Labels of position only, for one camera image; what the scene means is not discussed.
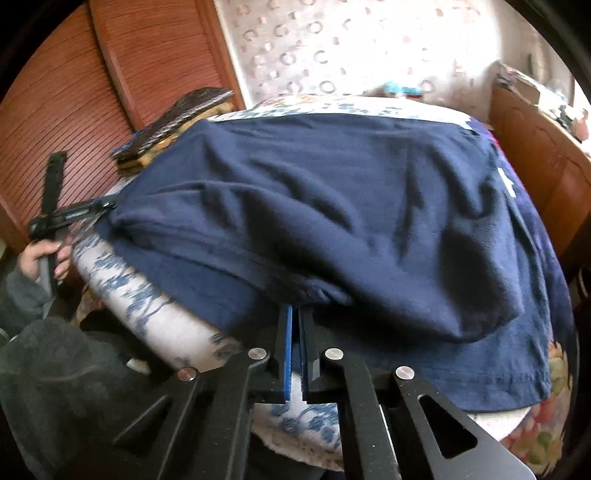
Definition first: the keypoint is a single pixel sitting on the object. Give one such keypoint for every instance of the person's left hand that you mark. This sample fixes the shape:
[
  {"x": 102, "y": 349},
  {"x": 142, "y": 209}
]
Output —
[{"x": 28, "y": 260}]

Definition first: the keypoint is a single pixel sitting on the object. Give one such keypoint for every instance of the wooden side cabinet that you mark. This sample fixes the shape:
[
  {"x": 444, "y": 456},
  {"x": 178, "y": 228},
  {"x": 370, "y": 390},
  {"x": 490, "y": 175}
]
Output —
[{"x": 553, "y": 168}]

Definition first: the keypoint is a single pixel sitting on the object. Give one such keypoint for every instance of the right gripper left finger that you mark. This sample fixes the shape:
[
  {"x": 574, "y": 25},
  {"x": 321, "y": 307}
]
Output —
[{"x": 197, "y": 425}]

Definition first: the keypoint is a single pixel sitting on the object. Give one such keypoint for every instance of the grey left sleeve forearm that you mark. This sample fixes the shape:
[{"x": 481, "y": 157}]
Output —
[{"x": 61, "y": 388}]

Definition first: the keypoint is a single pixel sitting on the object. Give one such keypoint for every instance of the teal tissue box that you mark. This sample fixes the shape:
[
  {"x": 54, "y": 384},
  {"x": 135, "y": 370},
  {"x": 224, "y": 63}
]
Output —
[{"x": 400, "y": 89}]

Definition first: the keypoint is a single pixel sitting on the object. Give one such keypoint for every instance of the black circle-patterned garment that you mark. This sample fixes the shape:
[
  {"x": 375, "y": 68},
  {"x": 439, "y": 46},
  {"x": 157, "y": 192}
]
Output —
[{"x": 144, "y": 145}]

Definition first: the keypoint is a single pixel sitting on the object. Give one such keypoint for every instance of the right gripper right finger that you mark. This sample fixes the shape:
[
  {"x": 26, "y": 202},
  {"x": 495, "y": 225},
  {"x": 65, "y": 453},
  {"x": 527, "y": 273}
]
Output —
[{"x": 395, "y": 424}]

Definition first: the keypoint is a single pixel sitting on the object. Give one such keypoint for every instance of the wooden louvered wardrobe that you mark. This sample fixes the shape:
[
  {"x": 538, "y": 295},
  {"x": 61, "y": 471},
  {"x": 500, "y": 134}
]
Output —
[{"x": 109, "y": 69}]

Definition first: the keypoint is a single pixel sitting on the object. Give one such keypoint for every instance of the navy blue printed t-shirt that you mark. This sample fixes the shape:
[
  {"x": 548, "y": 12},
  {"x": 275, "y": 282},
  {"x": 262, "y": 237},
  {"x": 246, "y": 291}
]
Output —
[{"x": 399, "y": 233}]

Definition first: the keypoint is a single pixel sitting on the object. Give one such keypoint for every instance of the blue floral white cloth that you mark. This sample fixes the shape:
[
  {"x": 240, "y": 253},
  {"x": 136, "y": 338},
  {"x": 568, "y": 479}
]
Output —
[{"x": 297, "y": 430}]

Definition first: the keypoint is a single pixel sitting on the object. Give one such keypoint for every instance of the circle-patterned sheer curtain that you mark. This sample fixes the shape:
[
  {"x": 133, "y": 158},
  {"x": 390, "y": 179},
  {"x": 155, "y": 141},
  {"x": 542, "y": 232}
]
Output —
[{"x": 441, "y": 49}]

